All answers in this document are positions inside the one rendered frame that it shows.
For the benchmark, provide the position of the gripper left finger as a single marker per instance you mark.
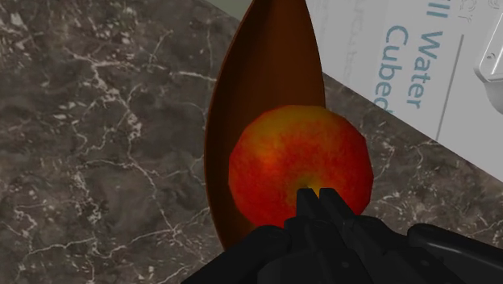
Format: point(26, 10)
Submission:
point(271, 248)

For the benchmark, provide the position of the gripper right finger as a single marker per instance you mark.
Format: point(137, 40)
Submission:
point(393, 251)

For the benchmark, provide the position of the red yellow apple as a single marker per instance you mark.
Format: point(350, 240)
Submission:
point(300, 161)

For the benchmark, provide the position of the brown leaf-shaped bowl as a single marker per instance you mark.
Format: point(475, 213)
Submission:
point(263, 78)

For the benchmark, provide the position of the white box with blue lettering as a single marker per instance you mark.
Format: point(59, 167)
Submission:
point(393, 51)

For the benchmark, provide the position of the white metal clip object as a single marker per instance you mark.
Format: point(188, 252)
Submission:
point(491, 67)

